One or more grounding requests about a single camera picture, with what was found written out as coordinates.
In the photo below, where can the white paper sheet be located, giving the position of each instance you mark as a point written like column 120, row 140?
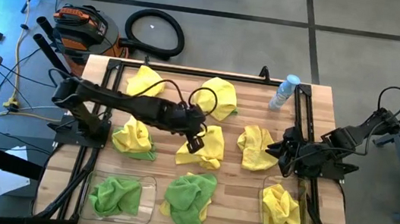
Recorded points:
column 4, row 180

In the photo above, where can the orange and black shop vacuum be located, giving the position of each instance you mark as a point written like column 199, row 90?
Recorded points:
column 84, row 29

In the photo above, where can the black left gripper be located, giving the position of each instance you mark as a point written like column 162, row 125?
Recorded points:
column 191, row 120

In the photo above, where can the black clamp hook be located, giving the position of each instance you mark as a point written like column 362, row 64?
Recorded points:
column 264, row 74

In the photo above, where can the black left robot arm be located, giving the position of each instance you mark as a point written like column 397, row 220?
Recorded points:
column 117, row 100

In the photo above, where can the black vacuum wand tube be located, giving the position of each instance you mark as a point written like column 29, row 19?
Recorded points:
column 46, row 26
column 53, row 57

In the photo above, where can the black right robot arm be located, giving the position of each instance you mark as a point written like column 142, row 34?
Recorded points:
column 350, row 136

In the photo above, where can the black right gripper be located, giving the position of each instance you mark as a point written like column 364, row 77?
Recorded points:
column 300, row 153

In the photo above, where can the light blue air mist bottle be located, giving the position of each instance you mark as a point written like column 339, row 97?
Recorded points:
column 282, row 93

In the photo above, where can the black aluminium table frame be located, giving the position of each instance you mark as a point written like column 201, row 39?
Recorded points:
column 227, row 76

